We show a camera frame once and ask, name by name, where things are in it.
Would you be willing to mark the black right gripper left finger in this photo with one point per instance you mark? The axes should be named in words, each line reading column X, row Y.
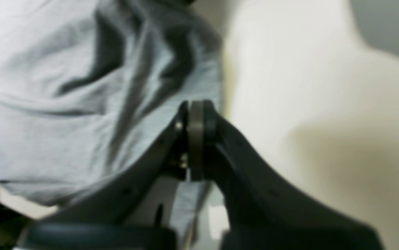
column 133, row 210

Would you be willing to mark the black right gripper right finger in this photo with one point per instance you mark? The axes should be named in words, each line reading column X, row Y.
column 264, row 210

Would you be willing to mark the grey t-shirt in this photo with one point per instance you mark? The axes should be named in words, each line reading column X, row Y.
column 86, row 86

